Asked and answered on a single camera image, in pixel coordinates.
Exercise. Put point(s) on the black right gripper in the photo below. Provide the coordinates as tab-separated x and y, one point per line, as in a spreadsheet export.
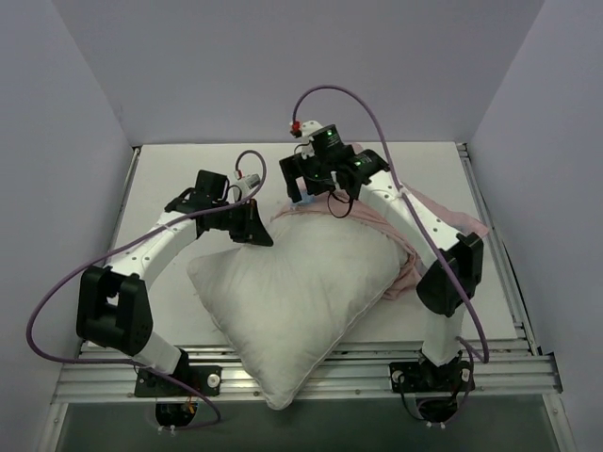
292	174

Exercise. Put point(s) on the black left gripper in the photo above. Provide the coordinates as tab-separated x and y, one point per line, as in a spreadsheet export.
250	219

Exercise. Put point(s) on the white pillow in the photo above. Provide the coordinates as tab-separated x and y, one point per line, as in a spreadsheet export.
284	308

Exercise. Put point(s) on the pink purple Elsa pillowcase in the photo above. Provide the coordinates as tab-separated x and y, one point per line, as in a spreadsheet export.
432	215

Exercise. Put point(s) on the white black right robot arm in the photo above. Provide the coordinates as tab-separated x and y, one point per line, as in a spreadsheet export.
453	261

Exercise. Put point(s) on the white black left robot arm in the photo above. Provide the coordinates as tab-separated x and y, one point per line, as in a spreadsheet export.
114	310

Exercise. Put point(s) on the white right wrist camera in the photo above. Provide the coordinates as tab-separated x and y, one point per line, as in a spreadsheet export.
302	131

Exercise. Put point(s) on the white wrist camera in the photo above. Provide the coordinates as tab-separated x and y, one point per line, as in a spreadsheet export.
244	184
302	131

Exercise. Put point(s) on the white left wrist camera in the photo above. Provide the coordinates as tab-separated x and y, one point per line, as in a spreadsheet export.
244	184

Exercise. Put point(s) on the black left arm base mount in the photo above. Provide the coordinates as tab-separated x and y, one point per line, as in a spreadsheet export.
205	379

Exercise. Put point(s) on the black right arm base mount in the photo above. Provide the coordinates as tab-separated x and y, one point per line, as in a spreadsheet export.
425	377

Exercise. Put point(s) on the aluminium right side rail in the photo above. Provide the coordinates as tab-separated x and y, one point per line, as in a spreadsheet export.
502	263

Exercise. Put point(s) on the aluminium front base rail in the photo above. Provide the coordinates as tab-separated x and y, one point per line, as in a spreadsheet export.
353	371

